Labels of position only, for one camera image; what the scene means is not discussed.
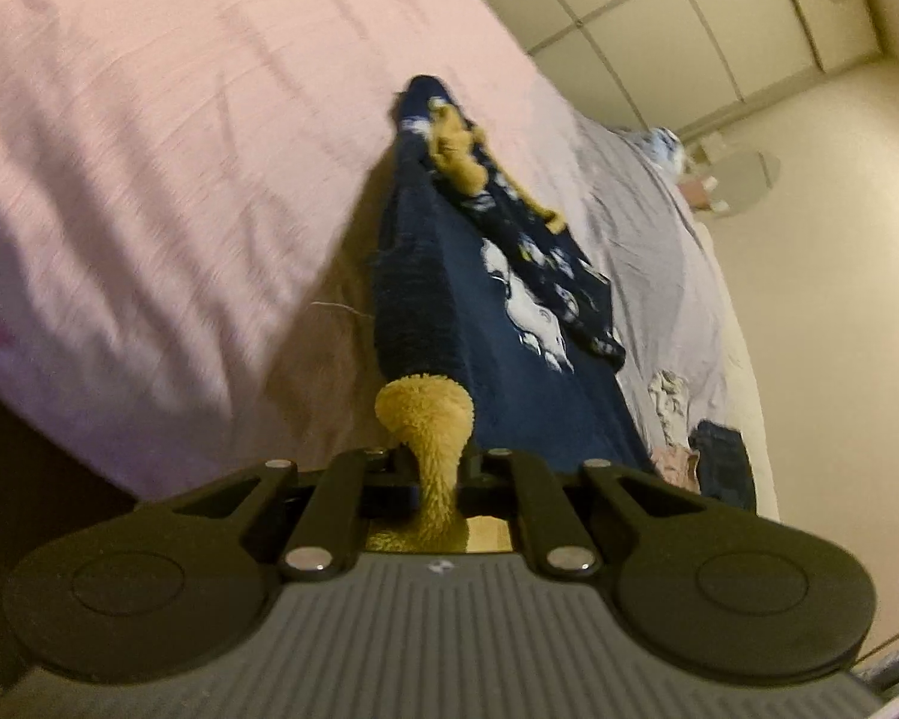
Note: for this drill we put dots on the navy fleece top yellow trim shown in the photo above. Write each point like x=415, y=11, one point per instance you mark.
x=434, y=314

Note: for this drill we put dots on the white patterned cloth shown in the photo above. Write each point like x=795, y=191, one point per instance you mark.
x=670, y=401

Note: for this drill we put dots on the light blue cloth bundle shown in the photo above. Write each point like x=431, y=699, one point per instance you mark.
x=663, y=146

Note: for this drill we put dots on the oval mirror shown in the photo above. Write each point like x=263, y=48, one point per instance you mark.
x=749, y=180

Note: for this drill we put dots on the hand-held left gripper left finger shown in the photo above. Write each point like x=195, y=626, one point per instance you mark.
x=344, y=487

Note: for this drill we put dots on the beige panelled wardrobe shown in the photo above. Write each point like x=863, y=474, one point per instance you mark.
x=644, y=15

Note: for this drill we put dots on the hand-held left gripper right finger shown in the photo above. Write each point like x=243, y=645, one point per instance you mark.
x=528, y=494

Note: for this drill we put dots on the pink tissue box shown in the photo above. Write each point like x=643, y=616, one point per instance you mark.
x=693, y=191

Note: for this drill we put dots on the beige garment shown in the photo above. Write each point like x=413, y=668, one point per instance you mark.
x=674, y=468

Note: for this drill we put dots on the dark blue jeans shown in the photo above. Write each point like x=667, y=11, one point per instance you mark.
x=723, y=457

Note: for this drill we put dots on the bed with striped sheet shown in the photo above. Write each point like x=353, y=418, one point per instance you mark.
x=157, y=165

